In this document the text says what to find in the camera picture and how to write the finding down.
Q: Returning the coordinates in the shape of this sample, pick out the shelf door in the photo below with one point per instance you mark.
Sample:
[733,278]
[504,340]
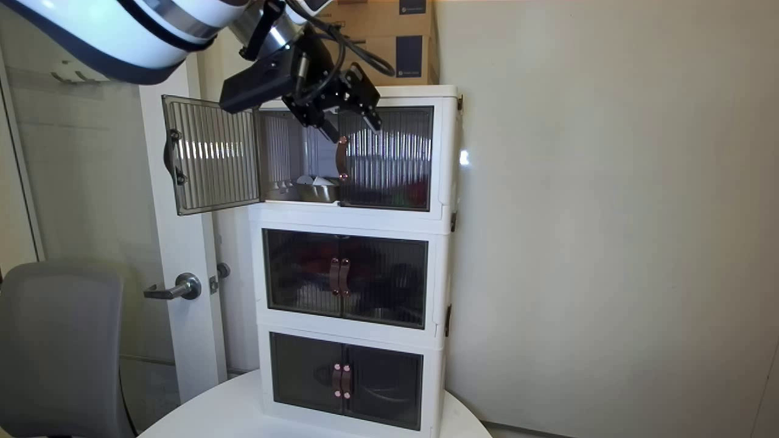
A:
[391,167]
[210,155]

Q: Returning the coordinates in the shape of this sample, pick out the silver door lever handle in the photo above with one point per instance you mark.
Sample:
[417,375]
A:
[187,287]

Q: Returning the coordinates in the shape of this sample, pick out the bottom shelf doors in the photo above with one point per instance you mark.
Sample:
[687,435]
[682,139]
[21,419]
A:
[349,380]

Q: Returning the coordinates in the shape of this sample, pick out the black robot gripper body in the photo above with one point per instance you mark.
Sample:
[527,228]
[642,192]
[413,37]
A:
[325,83]

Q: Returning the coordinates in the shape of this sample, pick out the cardboard box on cabinet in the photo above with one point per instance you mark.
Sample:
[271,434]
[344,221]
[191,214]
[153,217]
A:
[403,31]

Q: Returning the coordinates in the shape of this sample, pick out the white three-tier storage cabinet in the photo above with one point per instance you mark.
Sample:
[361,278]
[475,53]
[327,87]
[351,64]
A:
[305,178]

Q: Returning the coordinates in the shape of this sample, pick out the middle shelf doors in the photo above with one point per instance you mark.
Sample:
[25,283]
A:
[361,278]

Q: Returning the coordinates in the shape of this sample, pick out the white door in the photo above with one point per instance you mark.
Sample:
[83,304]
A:
[187,245]

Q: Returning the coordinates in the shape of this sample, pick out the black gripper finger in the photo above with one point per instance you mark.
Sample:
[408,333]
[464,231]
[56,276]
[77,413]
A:
[370,115]
[329,130]

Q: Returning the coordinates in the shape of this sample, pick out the grey office chair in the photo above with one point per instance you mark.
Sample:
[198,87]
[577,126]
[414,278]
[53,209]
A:
[60,351]

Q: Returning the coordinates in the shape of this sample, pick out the shelf doors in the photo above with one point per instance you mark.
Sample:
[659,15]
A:
[349,380]
[361,278]

